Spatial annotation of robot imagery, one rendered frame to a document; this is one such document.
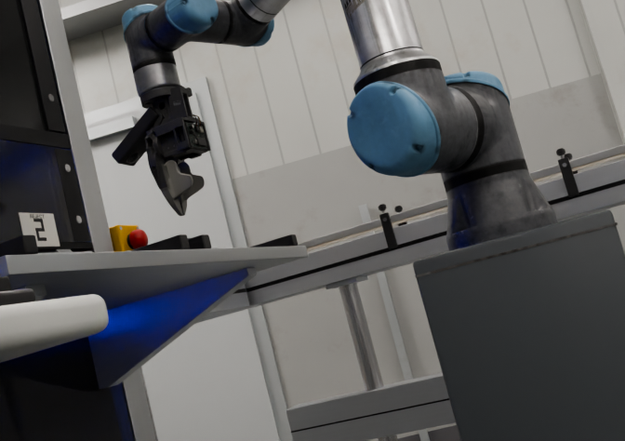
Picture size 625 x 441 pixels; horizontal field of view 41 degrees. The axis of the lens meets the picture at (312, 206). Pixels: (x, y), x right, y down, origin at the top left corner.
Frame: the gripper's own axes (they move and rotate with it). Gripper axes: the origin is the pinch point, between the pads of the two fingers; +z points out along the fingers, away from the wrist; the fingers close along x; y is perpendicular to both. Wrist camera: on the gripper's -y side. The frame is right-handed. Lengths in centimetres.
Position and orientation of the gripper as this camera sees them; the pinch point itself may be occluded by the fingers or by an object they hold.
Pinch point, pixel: (177, 209)
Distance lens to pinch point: 144.8
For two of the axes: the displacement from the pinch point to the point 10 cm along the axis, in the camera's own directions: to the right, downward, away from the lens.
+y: 8.8, -2.8, -3.8
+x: 4.0, 0.3, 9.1
